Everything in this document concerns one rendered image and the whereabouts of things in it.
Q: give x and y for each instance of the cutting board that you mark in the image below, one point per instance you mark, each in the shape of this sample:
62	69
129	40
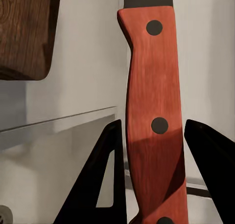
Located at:
27	35

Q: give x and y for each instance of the parer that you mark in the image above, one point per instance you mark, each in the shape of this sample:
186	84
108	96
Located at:
153	116

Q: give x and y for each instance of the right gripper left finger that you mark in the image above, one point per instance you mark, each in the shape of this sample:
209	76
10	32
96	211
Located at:
80	205

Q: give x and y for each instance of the drop in sink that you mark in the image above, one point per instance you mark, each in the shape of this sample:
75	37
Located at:
40	163

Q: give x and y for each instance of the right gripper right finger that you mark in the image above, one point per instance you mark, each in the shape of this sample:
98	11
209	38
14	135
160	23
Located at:
214	155

